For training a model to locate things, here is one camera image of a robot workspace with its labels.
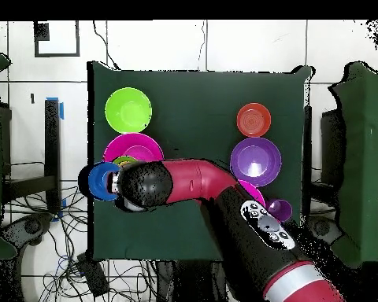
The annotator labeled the blue plastic bowl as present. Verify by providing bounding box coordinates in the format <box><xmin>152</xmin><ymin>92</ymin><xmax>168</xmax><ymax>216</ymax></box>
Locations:
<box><xmin>87</xmin><ymin>161</ymin><xmax>122</xmax><ymax>202</ymax></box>

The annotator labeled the small lime green bowl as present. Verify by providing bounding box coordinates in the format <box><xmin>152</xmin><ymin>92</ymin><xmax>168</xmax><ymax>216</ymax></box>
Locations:
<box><xmin>112</xmin><ymin>155</ymin><xmax>139</xmax><ymax>168</ymax></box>

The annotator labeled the magenta plastic bowl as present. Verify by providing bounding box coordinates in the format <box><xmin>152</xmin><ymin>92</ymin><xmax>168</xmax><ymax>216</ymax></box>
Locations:
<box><xmin>102</xmin><ymin>132</ymin><xmax>165</xmax><ymax>164</ymax></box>
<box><xmin>237</xmin><ymin>179</ymin><xmax>266</xmax><ymax>208</ymax></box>

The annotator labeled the large lime green bowl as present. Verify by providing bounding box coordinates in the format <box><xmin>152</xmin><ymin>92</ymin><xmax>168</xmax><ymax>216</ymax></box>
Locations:
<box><xmin>104</xmin><ymin>87</ymin><xmax>153</xmax><ymax>134</ymax></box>

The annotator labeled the black metal stand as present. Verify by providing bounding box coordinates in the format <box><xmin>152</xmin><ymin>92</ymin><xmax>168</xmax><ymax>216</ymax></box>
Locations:
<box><xmin>2</xmin><ymin>99</ymin><xmax>62</xmax><ymax>215</ymax></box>

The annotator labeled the blue tape strip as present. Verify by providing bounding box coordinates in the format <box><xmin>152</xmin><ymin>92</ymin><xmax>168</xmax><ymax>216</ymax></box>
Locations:
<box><xmin>46</xmin><ymin>97</ymin><xmax>65</xmax><ymax>120</ymax></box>

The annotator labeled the black floor box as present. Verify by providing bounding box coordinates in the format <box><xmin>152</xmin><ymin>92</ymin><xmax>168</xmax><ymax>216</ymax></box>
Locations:
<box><xmin>76</xmin><ymin>252</ymin><xmax>110</xmax><ymax>298</ymax></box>

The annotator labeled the dark green tablecloth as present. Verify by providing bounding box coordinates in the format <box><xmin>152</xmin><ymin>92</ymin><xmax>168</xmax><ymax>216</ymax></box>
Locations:
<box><xmin>87</xmin><ymin>61</ymin><xmax>313</xmax><ymax>264</ymax></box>

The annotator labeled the purple plastic bowl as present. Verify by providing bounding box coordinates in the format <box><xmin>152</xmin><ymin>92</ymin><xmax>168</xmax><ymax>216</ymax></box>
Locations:
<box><xmin>229</xmin><ymin>137</ymin><xmax>283</xmax><ymax>188</ymax></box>

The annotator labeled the red plastic bowl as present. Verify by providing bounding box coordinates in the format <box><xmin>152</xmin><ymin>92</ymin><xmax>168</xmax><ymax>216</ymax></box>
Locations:
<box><xmin>236</xmin><ymin>102</ymin><xmax>272</xmax><ymax>138</ymax></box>

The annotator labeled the purple plastic cup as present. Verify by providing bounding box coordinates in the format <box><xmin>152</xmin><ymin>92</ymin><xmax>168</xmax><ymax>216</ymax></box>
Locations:
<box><xmin>265</xmin><ymin>198</ymin><xmax>293</xmax><ymax>223</ymax></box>

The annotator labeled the tangle of black cables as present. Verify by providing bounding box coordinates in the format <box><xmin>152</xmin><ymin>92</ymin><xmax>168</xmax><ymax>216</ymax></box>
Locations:
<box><xmin>2</xmin><ymin>185</ymin><xmax>158</xmax><ymax>302</ymax></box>

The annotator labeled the grey pedestal foot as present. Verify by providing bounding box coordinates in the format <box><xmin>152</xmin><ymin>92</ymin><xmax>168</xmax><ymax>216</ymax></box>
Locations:
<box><xmin>0</xmin><ymin>212</ymin><xmax>54</xmax><ymax>249</ymax></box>
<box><xmin>305</xmin><ymin>215</ymin><xmax>344</xmax><ymax>249</ymax></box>

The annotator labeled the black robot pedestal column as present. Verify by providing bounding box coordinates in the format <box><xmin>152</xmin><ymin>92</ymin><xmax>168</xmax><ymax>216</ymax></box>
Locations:
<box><xmin>155</xmin><ymin>260</ymin><xmax>231</xmax><ymax>302</ymax></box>

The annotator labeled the black cable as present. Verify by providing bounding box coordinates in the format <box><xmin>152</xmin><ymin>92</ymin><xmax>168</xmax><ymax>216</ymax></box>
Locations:
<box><xmin>92</xmin><ymin>20</ymin><xmax>120</xmax><ymax>69</ymax></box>

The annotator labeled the black square floor frame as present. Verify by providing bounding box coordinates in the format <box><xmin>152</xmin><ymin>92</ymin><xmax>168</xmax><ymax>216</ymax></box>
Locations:
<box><xmin>34</xmin><ymin>20</ymin><xmax>80</xmax><ymax>58</ymax></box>

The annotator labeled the thin grey cable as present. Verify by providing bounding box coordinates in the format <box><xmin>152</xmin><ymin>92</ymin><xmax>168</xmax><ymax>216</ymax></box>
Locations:
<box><xmin>197</xmin><ymin>20</ymin><xmax>208</xmax><ymax>72</ymax></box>

